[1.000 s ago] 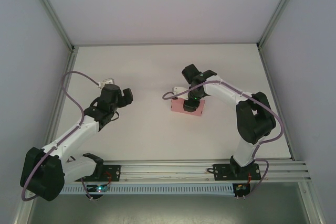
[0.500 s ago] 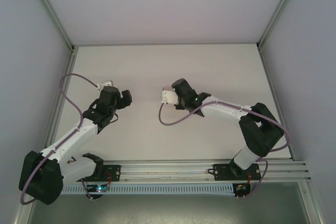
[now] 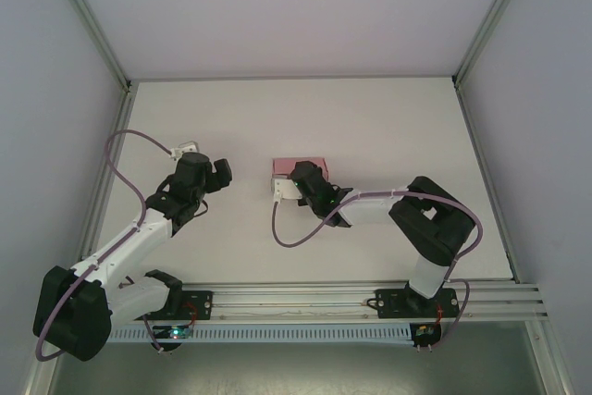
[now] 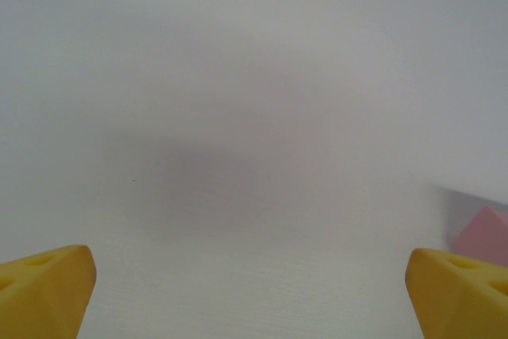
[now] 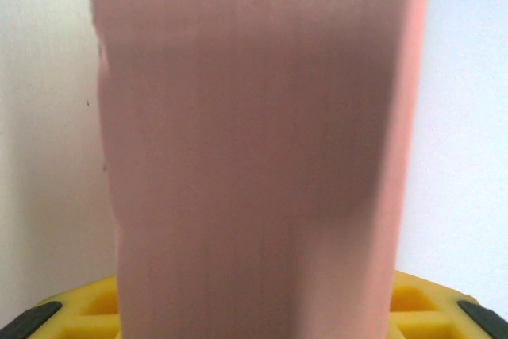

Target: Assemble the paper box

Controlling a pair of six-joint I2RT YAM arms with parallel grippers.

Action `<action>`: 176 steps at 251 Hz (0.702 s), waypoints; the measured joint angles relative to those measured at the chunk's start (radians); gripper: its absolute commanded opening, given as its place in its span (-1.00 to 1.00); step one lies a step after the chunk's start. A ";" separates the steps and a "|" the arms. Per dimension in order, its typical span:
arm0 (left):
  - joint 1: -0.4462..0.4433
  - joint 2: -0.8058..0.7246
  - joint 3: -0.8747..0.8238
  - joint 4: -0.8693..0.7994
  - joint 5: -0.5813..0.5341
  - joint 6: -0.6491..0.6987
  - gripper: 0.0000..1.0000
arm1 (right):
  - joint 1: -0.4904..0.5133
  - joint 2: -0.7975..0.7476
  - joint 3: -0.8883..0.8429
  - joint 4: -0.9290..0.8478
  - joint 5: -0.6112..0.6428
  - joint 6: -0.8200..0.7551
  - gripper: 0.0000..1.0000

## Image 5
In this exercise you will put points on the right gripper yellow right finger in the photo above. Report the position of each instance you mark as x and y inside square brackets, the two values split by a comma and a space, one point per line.
[444, 311]

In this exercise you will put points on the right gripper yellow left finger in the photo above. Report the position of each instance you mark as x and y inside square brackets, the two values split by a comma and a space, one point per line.
[67, 311]

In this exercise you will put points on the pink cardboard box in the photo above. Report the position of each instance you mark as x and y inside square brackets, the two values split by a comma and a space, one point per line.
[258, 148]

